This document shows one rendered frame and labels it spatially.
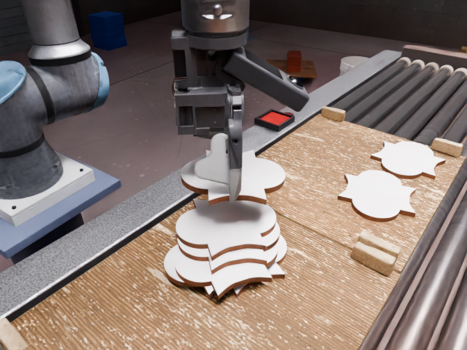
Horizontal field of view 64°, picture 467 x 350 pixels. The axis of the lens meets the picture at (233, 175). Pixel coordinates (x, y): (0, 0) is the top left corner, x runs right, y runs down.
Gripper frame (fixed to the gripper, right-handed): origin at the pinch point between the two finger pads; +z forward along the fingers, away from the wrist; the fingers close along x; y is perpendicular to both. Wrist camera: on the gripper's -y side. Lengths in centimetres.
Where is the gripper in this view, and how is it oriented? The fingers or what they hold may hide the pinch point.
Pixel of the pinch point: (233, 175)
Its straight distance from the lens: 54.3
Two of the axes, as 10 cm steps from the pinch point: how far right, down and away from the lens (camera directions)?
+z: 0.0, 8.3, 5.6
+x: 0.9, 5.6, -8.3
